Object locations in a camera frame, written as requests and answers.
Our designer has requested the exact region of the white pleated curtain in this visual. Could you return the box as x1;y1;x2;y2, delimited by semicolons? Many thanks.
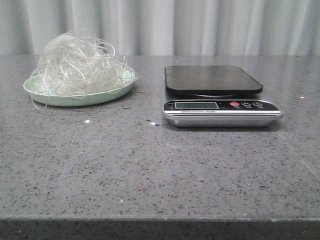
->
0;0;320;56

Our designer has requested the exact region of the white vermicelli noodle bundle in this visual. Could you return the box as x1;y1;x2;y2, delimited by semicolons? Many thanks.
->
29;29;139;110

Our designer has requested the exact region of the light green round plate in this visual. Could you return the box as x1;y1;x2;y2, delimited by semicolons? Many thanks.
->
23;70;136;107

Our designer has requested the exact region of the black silver kitchen scale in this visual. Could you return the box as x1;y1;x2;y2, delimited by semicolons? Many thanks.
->
161;65;284;128

